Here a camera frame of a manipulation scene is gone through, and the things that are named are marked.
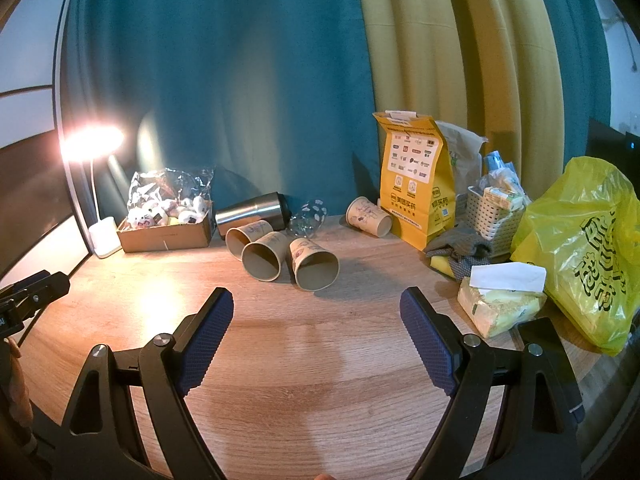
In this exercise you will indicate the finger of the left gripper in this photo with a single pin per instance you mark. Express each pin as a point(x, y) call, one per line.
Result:
point(25, 298)

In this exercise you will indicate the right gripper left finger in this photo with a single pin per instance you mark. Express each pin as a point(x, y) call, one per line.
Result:
point(100, 437)

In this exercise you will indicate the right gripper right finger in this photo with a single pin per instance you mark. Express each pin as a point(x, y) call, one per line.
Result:
point(541, 407)

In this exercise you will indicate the paper cup with pink print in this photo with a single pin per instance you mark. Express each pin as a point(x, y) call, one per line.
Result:
point(314, 267)

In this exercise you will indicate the middle lying paper cup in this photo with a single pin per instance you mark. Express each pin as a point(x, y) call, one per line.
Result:
point(264, 258)

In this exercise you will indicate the lying paper cup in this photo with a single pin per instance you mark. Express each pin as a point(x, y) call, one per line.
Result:
point(264, 258)
point(240, 236)

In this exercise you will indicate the left lying paper cup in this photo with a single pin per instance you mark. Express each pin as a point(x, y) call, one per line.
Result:
point(240, 236)

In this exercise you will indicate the far paper cup by bag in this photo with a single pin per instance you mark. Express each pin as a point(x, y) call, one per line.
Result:
point(368, 217)

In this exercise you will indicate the person's left hand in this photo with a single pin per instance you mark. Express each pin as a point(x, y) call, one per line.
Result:
point(19, 404)

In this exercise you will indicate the cardboard tray box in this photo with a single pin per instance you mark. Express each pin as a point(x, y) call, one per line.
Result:
point(152, 230)

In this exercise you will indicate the tissue pack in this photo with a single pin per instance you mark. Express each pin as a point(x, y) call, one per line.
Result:
point(498, 296)

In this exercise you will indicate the white desk lamp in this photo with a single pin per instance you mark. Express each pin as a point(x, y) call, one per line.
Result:
point(84, 146)

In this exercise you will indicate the stainless steel tumbler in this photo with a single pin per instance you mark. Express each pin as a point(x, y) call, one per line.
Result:
point(271, 207)

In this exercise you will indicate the yellow sponge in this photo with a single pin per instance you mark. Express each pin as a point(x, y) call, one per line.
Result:
point(442, 265)

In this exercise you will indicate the grey cloth rag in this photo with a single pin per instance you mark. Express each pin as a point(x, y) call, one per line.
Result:
point(465, 248)

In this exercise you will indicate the yellow plastic shopping bag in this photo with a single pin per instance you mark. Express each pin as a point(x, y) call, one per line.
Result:
point(584, 231)

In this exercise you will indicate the clear glass with white dots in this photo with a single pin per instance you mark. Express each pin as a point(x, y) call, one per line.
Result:
point(308, 220)

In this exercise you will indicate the white plastic basket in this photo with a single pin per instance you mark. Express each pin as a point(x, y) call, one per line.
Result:
point(493, 223)

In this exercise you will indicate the yellow paper delivery bag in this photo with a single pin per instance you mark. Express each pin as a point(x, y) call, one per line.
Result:
point(417, 182)

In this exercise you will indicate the grey paper bag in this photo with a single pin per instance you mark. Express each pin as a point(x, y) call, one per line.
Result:
point(464, 148)

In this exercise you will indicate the black monitor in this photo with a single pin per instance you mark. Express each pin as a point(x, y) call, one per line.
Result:
point(620, 149)

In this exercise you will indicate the teal curtain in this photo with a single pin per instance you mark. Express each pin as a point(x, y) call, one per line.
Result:
point(271, 95)

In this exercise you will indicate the yellow curtain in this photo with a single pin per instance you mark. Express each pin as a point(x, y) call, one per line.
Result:
point(490, 66)

